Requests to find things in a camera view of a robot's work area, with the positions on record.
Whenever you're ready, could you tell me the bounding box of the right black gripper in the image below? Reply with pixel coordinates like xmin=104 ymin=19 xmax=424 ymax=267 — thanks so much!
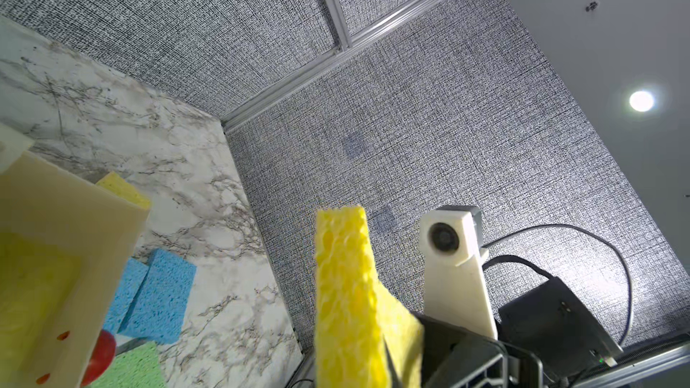
xmin=384 ymin=313 xmax=544 ymax=388

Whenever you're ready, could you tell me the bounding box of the yellow sponge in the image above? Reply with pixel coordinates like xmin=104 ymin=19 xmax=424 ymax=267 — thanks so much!
xmin=1 ymin=229 xmax=81 ymax=387
xmin=314 ymin=206 xmax=411 ymax=387
xmin=96 ymin=172 xmax=151 ymax=210

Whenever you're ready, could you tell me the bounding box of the drawer with red knob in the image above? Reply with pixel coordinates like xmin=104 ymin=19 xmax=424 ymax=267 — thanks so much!
xmin=1 ymin=127 xmax=149 ymax=387

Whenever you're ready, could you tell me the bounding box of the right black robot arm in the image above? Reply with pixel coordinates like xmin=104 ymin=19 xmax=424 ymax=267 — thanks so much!
xmin=393 ymin=278 xmax=623 ymax=387

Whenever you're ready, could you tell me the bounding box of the blue sponge right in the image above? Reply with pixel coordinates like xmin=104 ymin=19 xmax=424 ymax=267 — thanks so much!
xmin=119 ymin=249 xmax=197 ymax=344

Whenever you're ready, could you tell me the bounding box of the blue sponge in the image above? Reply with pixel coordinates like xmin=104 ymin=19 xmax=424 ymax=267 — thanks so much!
xmin=119 ymin=249 xmax=197 ymax=344
xmin=102 ymin=259 xmax=149 ymax=334

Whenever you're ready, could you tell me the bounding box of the green sponge right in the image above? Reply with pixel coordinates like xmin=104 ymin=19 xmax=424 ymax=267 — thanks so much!
xmin=90 ymin=341 xmax=167 ymax=388

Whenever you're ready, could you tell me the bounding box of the blue sponge left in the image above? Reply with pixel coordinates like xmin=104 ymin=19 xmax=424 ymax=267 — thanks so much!
xmin=102 ymin=259 xmax=149 ymax=334

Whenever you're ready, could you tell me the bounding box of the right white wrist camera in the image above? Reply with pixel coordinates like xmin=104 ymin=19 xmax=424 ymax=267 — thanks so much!
xmin=419 ymin=205 xmax=498 ymax=341

